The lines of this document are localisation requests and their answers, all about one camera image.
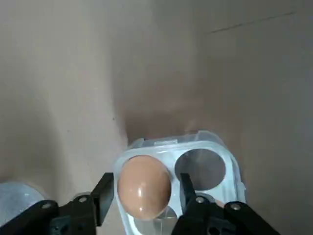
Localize clear bottle blue cap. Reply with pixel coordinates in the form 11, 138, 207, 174
0, 181, 47, 222

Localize clear plastic egg box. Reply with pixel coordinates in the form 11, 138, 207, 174
112, 130, 247, 235

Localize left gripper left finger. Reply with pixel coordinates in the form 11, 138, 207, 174
0, 172, 115, 235

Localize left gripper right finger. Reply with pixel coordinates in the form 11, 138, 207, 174
172, 172, 282, 235

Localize brown egg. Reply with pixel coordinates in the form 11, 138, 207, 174
117, 156, 171, 219

